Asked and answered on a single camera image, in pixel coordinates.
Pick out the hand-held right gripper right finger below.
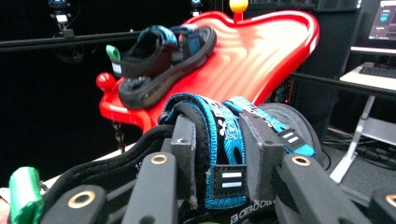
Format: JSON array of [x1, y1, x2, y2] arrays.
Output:
[[238, 110, 286, 202]]

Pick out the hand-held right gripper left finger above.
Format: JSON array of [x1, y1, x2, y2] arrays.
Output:
[[170, 114, 198, 201]]

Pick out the black sandal blue straps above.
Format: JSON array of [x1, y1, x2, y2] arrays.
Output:
[[105, 24, 219, 111], [8, 92, 322, 224]]

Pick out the white desk with monitor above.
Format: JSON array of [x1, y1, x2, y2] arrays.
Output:
[[329, 46, 396, 185]]

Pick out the black keyboard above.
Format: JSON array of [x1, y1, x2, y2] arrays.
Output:
[[359, 64, 396, 79]]

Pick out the black horizontal bar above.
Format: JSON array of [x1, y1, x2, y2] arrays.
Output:
[[0, 30, 142, 53]]

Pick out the computer monitor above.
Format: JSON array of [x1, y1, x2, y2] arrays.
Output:
[[368, 0, 396, 42]]

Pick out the black floor cables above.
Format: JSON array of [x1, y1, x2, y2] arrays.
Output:
[[322, 135, 396, 171]]

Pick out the camera on stand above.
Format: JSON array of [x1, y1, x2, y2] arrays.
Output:
[[189, 0, 204, 17], [47, 0, 77, 39]]

